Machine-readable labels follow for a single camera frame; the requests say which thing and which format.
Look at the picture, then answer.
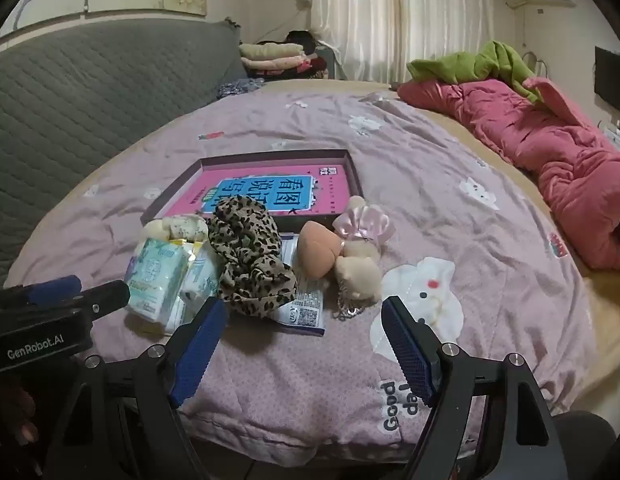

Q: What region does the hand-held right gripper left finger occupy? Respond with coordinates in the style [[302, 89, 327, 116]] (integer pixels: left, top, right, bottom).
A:
[[45, 296, 228, 480]]

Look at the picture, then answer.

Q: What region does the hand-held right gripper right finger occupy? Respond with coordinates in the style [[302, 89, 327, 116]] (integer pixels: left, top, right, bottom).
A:
[[381, 296, 570, 480]]

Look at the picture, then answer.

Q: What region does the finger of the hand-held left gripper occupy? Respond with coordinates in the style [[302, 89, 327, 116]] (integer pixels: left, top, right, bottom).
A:
[[50, 280, 131, 318], [0, 275, 83, 311]]

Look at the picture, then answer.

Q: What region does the green and pink tissue pack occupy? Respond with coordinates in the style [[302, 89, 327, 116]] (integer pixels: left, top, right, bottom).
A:
[[124, 237, 191, 323]]

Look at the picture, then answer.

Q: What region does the yellow edged plastic packet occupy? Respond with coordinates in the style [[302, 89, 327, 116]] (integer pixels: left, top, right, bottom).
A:
[[177, 240, 223, 331]]

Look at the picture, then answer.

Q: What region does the plush bear with pink dress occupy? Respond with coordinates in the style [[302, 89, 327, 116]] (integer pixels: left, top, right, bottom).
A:
[[331, 195, 397, 321]]

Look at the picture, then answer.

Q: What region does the white floral scrunchie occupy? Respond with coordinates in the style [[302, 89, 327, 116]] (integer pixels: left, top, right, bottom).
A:
[[149, 214, 209, 243]]

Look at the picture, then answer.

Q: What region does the white blue-edged packet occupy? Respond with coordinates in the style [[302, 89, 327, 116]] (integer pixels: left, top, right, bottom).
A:
[[275, 232, 327, 335]]

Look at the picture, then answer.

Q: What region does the leopard print scrunchie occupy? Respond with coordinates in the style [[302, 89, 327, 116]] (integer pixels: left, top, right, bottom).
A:
[[206, 196, 298, 318]]

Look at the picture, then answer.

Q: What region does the peach makeup sponge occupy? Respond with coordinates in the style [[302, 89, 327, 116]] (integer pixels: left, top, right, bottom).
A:
[[297, 220, 343, 281]]

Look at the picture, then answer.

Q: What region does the shallow grey cardboard box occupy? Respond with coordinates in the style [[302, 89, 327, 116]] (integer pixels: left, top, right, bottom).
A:
[[140, 149, 363, 227]]

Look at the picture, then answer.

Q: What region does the person's left hand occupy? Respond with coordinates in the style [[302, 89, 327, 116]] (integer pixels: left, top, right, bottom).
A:
[[0, 376, 43, 478]]

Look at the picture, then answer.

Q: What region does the pink and blue book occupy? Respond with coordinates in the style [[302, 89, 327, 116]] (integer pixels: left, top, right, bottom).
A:
[[179, 164, 349, 217]]

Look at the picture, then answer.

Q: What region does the purple printed quilt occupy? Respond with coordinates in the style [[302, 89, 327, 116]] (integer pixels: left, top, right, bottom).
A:
[[2, 80, 598, 466]]

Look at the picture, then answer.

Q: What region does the grey quilted headboard cover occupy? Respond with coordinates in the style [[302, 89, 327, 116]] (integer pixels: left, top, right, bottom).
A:
[[0, 20, 248, 281]]

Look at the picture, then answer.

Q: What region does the blue patterned cloth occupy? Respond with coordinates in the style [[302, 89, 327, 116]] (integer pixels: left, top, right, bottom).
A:
[[217, 79, 265, 101]]

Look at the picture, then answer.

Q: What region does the pink comforter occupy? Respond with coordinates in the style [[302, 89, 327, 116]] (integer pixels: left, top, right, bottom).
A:
[[397, 77, 620, 273]]

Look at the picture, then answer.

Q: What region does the folded pink blanket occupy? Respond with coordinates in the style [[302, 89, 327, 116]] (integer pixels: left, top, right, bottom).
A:
[[241, 55, 311, 77]]

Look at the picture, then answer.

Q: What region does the green blanket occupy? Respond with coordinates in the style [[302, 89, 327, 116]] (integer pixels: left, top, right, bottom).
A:
[[407, 40, 545, 106]]

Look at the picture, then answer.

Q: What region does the folded cream blanket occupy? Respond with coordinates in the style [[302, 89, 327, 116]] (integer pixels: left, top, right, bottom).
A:
[[238, 41, 307, 60]]

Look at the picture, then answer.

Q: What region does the white shelf with small items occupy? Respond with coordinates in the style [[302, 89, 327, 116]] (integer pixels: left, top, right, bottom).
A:
[[597, 119, 620, 152]]

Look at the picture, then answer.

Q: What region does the dark clothing pile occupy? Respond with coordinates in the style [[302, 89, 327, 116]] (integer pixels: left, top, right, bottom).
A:
[[285, 30, 338, 81]]

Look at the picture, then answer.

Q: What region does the white curtain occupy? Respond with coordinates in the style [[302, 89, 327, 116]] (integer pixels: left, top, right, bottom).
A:
[[310, 0, 495, 86]]

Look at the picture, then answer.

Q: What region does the black wall television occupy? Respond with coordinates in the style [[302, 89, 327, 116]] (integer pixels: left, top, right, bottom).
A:
[[594, 46, 620, 116]]

